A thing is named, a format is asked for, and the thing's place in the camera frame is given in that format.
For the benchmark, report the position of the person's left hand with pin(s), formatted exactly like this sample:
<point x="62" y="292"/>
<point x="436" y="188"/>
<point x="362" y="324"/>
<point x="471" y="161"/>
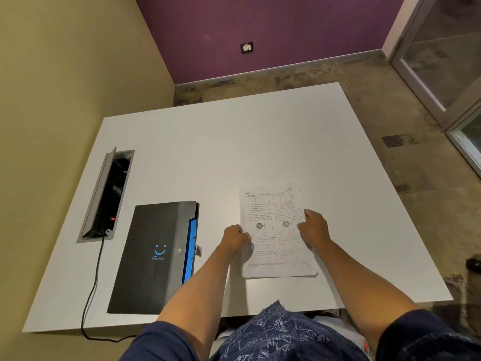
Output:
<point x="233" y="240"/>

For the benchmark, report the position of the glass door with white frame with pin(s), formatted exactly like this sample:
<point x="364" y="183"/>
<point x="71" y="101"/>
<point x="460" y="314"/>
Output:
<point x="443" y="67"/>

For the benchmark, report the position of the person's left forearm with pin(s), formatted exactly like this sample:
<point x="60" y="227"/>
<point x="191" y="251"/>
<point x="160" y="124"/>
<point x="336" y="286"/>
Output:
<point x="199" y="296"/>

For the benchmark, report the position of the stack of printed paper sheets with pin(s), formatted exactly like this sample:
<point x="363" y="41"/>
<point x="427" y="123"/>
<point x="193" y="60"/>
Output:
<point x="273" y="229"/>

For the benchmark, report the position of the person's right fingers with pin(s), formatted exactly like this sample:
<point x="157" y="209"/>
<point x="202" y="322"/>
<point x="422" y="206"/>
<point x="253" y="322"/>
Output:
<point x="303" y="225"/>

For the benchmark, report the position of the black chair caster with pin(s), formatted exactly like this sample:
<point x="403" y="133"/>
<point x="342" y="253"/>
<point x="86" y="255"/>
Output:
<point x="473" y="264"/>

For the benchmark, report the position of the person's right forearm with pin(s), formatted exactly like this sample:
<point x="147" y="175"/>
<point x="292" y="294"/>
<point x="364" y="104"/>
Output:
<point x="360" y="285"/>

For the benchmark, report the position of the black expanding file folder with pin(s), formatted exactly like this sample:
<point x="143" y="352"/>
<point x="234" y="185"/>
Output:
<point x="158" y="255"/>

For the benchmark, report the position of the black wall socket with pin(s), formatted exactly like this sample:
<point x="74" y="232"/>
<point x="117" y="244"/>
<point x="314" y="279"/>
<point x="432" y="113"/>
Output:
<point x="247" y="48"/>

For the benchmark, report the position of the blue patterned shorts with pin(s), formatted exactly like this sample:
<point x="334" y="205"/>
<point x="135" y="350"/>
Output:
<point x="289" y="334"/>

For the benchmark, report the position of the dark blue shirt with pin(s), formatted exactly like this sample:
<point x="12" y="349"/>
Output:
<point x="424" y="338"/>

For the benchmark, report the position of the person's right hand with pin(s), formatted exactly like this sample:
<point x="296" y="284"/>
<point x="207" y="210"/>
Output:
<point x="315" y="231"/>

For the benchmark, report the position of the person's left fingers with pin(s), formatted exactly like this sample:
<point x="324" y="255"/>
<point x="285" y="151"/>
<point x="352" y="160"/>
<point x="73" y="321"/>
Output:
<point x="245" y="236"/>

